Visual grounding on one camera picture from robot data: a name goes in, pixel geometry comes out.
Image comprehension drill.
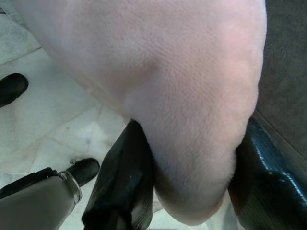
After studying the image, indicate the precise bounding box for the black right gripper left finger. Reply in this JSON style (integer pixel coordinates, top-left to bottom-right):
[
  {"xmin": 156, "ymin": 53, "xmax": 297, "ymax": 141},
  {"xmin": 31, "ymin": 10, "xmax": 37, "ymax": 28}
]
[{"xmin": 82, "ymin": 119, "xmax": 155, "ymax": 230}]

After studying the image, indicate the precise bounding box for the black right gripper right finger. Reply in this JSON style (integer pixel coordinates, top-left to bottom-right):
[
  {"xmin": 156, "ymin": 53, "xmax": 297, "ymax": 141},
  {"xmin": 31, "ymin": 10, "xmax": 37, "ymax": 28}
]
[{"xmin": 227, "ymin": 116, "xmax": 307, "ymax": 230}]

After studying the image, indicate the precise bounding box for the pink fluffy pillow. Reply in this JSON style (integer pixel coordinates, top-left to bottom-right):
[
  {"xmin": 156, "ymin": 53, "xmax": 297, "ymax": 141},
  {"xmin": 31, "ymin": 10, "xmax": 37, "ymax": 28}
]
[{"xmin": 13, "ymin": 0, "xmax": 268, "ymax": 225}]

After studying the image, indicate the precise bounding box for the dark brown fabric sofa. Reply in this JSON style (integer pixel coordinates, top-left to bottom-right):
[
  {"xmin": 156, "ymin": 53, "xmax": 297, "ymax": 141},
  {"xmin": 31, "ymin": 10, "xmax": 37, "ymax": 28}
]
[{"xmin": 253, "ymin": 0, "xmax": 307, "ymax": 174}]

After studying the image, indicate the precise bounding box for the black robot foot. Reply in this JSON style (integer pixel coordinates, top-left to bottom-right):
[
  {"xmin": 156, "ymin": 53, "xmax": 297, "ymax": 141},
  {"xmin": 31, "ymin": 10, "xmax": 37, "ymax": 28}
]
[
  {"xmin": 65, "ymin": 157, "xmax": 100, "ymax": 188},
  {"xmin": 0, "ymin": 72, "xmax": 29, "ymax": 109}
]

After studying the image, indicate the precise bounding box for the grey robot leg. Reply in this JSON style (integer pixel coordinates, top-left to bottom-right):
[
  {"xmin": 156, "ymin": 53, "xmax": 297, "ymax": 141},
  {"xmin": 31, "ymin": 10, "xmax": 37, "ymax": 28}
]
[{"xmin": 0, "ymin": 167, "xmax": 83, "ymax": 230}]

